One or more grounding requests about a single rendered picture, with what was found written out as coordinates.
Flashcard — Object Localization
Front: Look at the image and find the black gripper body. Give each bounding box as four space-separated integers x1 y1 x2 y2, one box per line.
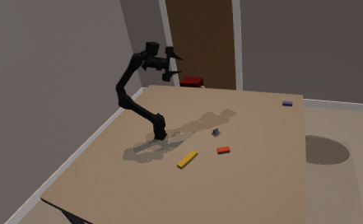
155 46 174 82

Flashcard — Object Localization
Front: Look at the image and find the red rectangular bar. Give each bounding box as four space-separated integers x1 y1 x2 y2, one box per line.
217 146 230 154

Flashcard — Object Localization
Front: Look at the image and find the olive yellow bar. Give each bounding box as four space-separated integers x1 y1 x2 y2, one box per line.
177 151 198 169

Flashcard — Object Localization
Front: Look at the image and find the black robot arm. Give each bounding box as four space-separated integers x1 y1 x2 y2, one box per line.
116 42 167 141

